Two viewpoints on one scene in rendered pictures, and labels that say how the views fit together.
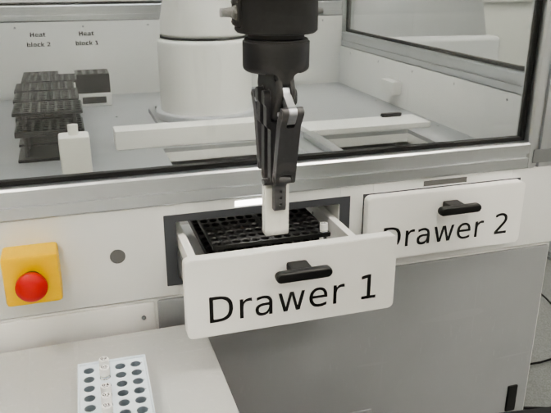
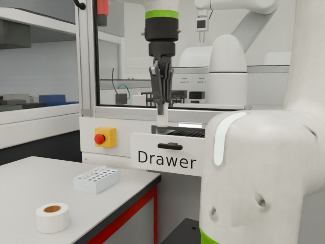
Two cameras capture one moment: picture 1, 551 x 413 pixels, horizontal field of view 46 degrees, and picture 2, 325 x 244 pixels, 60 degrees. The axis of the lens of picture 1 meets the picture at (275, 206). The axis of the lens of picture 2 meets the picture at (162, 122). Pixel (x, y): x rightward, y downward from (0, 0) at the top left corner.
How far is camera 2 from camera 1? 0.57 m
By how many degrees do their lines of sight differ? 41
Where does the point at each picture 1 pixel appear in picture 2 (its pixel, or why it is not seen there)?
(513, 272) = not seen: outside the picture
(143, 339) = (135, 172)
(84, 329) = (122, 164)
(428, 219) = not seen: hidden behind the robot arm
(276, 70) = (153, 53)
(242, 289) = (151, 150)
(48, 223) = (114, 120)
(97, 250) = (128, 134)
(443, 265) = not seen: hidden behind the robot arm
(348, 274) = (198, 155)
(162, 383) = (121, 183)
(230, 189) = (177, 118)
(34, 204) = (111, 113)
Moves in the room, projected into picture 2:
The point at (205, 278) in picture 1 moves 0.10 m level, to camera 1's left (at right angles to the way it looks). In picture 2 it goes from (137, 141) to (115, 137)
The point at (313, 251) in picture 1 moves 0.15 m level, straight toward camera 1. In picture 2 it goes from (181, 140) to (142, 149)
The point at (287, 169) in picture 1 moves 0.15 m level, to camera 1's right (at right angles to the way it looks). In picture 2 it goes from (156, 94) to (204, 96)
